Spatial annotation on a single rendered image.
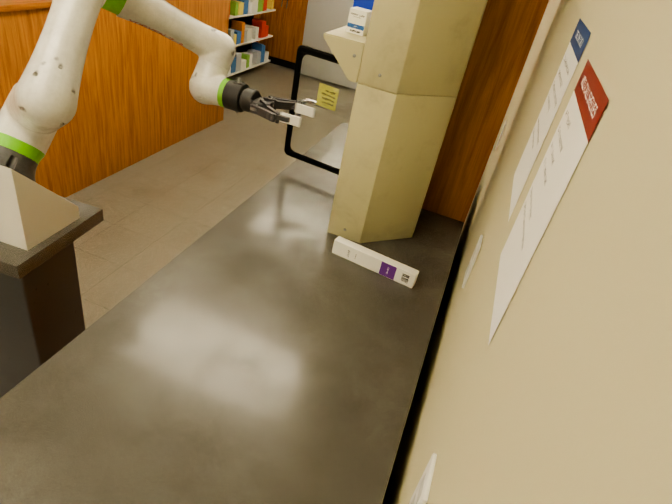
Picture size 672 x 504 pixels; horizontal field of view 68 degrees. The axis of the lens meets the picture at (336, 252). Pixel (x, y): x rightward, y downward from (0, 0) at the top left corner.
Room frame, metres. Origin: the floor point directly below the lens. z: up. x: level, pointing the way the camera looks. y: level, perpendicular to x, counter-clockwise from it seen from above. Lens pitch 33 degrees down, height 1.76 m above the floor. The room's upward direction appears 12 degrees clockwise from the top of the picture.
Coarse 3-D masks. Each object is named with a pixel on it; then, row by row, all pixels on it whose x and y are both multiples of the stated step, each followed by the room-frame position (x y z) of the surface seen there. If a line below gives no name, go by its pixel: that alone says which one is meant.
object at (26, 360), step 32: (64, 256) 1.10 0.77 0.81; (0, 288) 0.95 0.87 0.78; (32, 288) 0.97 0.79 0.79; (64, 288) 1.08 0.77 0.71; (0, 320) 0.96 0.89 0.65; (32, 320) 0.95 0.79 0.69; (64, 320) 1.06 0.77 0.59; (0, 352) 0.96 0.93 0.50; (32, 352) 0.95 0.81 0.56; (0, 384) 0.97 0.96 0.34
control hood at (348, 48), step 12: (324, 36) 1.36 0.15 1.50; (336, 36) 1.36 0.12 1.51; (348, 36) 1.38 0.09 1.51; (360, 36) 1.42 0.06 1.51; (336, 48) 1.35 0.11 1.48; (348, 48) 1.35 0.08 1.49; (360, 48) 1.34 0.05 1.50; (348, 60) 1.35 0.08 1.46; (360, 60) 1.34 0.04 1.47; (348, 72) 1.34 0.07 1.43
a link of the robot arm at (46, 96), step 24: (72, 0) 1.21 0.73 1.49; (96, 0) 1.25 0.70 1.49; (48, 24) 1.16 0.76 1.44; (72, 24) 1.18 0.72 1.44; (48, 48) 1.12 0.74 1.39; (72, 48) 1.15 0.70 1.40; (24, 72) 1.08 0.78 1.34; (48, 72) 1.08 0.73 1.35; (72, 72) 1.12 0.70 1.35; (24, 96) 1.03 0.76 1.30; (48, 96) 1.04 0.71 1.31; (72, 96) 1.09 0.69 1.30; (24, 120) 1.05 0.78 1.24; (48, 120) 1.04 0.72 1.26
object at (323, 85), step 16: (304, 64) 1.73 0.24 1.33; (320, 64) 1.71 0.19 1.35; (336, 64) 1.69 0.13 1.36; (304, 80) 1.73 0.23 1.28; (320, 80) 1.71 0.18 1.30; (336, 80) 1.69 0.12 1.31; (304, 96) 1.73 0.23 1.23; (320, 96) 1.71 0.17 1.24; (336, 96) 1.69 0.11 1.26; (352, 96) 1.67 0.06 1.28; (320, 112) 1.70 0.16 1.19; (336, 112) 1.68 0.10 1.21; (304, 128) 1.72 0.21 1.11; (320, 128) 1.70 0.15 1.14; (336, 128) 1.68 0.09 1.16; (304, 144) 1.72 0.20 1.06; (320, 144) 1.70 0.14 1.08; (336, 144) 1.67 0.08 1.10; (320, 160) 1.69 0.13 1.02; (336, 160) 1.67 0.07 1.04
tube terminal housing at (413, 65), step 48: (384, 0) 1.33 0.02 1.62; (432, 0) 1.33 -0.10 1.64; (480, 0) 1.41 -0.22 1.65; (384, 48) 1.33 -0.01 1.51; (432, 48) 1.35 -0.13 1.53; (384, 96) 1.32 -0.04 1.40; (432, 96) 1.37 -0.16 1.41; (384, 144) 1.31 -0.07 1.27; (432, 144) 1.40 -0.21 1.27; (336, 192) 1.34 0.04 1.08; (384, 192) 1.34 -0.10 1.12
